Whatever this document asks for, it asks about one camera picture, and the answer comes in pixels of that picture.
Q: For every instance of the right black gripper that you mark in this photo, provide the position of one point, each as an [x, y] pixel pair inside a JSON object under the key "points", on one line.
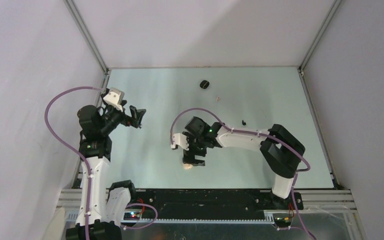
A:
{"points": [[189, 158]]}

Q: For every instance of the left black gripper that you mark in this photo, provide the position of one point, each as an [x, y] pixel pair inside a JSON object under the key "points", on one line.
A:
{"points": [[136, 115]]}

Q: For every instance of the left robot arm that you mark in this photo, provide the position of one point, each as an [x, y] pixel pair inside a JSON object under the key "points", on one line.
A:
{"points": [[101, 208]]}

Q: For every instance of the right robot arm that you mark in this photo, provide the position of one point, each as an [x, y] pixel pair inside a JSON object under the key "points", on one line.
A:
{"points": [[281, 150]]}

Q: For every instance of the black earbud charging case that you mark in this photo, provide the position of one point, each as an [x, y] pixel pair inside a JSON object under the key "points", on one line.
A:
{"points": [[204, 84]]}

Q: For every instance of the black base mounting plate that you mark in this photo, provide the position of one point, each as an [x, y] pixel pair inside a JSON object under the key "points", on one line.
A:
{"points": [[213, 205]]}

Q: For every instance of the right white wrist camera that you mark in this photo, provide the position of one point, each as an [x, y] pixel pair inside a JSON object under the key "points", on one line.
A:
{"points": [[179, 140]]}

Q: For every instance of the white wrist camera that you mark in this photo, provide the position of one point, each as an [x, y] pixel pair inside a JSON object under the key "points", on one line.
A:
{"points": [[114, 97], [179, 140]]}

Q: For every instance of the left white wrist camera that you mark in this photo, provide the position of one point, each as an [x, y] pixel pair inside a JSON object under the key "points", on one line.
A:
{"points": [[114, 97]]}

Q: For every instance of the left aluminium frame post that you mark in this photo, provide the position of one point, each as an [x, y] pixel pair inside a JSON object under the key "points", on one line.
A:
{"points": [[86, 34]]}

